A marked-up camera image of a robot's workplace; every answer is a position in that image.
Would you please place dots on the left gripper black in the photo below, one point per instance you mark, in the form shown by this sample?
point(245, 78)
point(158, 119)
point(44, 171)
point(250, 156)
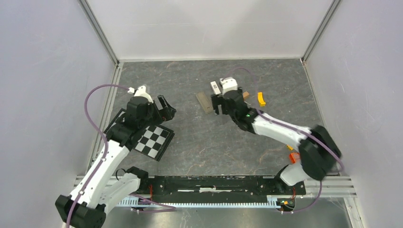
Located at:
point(167, 112)

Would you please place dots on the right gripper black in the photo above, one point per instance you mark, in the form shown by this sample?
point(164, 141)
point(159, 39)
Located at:
point(217, 100)

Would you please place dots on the white black remote control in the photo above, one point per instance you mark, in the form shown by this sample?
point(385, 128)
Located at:
point(215, 87)

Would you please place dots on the white remote with buttons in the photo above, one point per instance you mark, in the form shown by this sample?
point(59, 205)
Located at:
point(205, 102)

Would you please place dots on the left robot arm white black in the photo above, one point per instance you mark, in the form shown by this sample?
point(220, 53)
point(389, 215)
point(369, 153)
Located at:
point(137, 127)

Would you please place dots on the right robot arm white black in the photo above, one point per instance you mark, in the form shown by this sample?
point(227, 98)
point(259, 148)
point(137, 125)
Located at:
point(318, 151)

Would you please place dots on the brown wooden block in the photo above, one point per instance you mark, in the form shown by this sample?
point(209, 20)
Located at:
point(245, 95)

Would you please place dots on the black white checkerboard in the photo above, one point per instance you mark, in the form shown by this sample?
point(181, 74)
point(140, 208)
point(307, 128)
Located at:
point(151, 141)

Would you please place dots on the yellow curved block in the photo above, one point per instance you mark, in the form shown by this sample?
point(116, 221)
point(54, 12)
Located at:
point(261, 100)

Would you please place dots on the orange translucent semicircle block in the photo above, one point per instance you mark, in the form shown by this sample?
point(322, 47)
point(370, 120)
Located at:
point(294, 157)

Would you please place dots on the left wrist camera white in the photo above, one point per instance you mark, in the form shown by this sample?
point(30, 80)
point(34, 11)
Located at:
point(140, 92)

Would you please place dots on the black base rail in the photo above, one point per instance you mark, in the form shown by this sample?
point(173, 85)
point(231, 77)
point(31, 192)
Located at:
point(216, 189)

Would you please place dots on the white toothed cable duct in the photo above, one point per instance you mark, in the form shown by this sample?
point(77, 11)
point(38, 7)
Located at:
point(270, 203)

